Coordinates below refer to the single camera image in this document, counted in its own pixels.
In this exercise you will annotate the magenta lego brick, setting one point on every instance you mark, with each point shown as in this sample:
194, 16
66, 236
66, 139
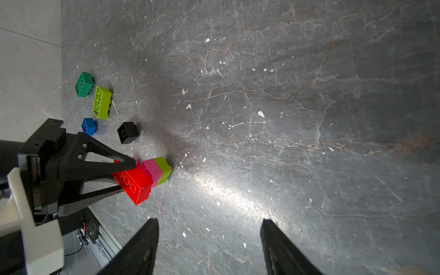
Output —
152, 170

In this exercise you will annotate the dark green lego brick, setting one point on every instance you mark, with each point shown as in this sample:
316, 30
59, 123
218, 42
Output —
84, 84

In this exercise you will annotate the red lego brick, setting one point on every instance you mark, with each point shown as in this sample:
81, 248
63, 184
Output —
135, 183

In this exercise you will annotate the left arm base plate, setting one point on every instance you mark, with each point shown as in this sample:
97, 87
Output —
84, 220

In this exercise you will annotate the black lego brick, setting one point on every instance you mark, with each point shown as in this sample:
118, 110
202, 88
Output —
127, 132

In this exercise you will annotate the lime small lego brick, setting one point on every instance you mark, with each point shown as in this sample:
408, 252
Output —
165, 168

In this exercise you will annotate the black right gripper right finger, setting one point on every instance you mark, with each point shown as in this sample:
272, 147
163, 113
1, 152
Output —
282, 257

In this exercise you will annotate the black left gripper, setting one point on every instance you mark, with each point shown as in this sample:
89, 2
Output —
52, 163

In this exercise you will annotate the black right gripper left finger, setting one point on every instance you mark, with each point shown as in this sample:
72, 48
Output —
138, 256

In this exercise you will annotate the blue lego brick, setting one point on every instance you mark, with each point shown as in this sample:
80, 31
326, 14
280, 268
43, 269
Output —
89, 126

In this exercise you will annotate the lime green long lego brick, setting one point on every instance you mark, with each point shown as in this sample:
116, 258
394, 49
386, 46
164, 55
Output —
102, 102

